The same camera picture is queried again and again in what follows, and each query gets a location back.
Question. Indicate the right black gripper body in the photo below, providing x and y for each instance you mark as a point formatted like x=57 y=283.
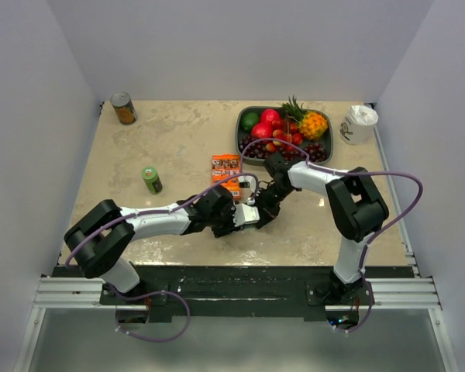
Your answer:
x=269 y=200

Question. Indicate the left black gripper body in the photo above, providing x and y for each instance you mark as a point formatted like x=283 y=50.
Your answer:
x=225 y=226

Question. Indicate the green black pill bottle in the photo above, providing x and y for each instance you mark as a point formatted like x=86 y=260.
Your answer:
x=152 y=180

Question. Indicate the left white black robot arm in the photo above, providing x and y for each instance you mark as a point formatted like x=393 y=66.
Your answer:
x=98 y=240

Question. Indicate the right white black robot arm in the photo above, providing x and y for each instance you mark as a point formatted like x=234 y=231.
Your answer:
x=357 y=207

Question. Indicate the orange cardboard box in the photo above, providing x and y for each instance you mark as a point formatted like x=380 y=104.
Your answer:
x=224 y=166

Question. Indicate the purple grape bunch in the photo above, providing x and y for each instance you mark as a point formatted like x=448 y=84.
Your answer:
x=258 y=152

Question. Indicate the lower red apple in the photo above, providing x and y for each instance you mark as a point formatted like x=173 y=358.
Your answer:
x=262 y=130

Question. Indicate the red apple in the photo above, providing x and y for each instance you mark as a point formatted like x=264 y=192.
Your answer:
x=270 y=116
x=262 y=130

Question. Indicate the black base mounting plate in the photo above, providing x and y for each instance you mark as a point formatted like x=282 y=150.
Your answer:
x=233 y=292

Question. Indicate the green lime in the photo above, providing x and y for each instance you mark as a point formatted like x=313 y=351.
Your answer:
x=248 y=121

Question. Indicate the upper red apple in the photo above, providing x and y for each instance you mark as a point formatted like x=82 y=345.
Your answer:
x=270 y=116

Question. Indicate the toy pineapple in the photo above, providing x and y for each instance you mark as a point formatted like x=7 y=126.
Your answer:
x=310 y=124

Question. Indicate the white paper towel roll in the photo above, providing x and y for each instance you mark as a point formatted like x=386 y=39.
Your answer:
x=358 y=124

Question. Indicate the tin can with fruit label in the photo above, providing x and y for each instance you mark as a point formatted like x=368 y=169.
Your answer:
x=124 y=108

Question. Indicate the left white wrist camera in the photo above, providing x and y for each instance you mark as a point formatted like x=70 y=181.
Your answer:
x=245 y=215

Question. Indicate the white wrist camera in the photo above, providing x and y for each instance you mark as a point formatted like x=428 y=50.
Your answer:
x=245 y=215
x=247 y=186

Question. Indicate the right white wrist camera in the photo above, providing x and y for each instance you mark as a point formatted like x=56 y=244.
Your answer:
x=247 y=186

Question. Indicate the aluminium frame rail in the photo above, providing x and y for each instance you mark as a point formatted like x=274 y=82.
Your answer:
x=417 y=293

